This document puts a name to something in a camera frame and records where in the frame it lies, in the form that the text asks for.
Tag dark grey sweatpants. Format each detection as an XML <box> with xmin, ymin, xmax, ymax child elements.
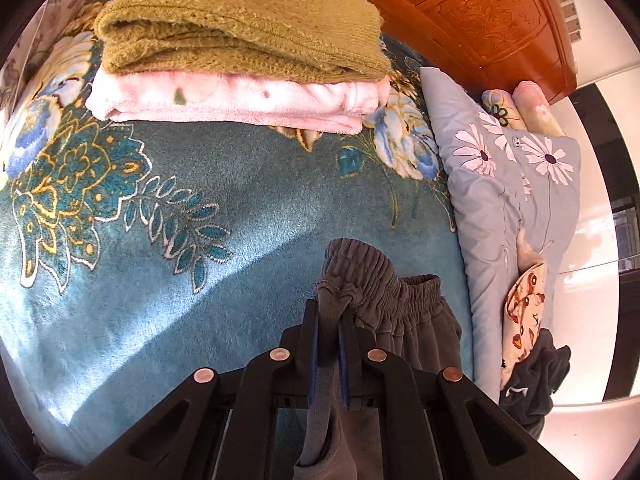
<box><xmin>293</xmin><ymin>238</ymin><xmax>462</xmax><ymax>479</ymax></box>

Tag black hooded garment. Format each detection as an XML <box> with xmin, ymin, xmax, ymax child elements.
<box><xmin>499</xmin><ymin>328</ymin><xmax>572</xmax><ymax>440</ymax></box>

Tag cartoon print cream garment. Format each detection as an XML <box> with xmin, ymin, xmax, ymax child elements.
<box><xmin>500</xmin><ymin>262</ymin><xmax>547</xmax><ymax>389</ymax></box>

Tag teal floral fleece blanket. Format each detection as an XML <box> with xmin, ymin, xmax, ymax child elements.
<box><xmin>1</xmin><ymin>0</ymin><xmax>474</xmax><ymax>465</ymax></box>

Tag grey daisy print quilt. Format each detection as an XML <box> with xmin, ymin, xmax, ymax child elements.
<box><xmin>420</xmin><ymin>67</ymin><xmax>582</xmax><ymax>400</ymax></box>

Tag pink folded garment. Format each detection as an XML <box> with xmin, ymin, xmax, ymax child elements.
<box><xmin>86</xmin><ymin>70</ymin><xmax>390</xmax><ymax>134</ymax></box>

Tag pink floral pillow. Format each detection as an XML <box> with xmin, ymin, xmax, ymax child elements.
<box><xmin>482</xmin><ymin>80</ymin><xmax>565</xmax><ymax>136</ymax></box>

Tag olive green knitted sweater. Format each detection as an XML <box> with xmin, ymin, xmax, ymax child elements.
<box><xmin>94</xmin><ymin>0</ymin><xmax>390</xmax><ymax>84</ymax></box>

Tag orange wooden headboard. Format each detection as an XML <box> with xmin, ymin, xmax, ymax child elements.
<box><xmin>368</xmin><ymin>0</ymin><xmax>576</xmax><ymax>101</ymax></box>

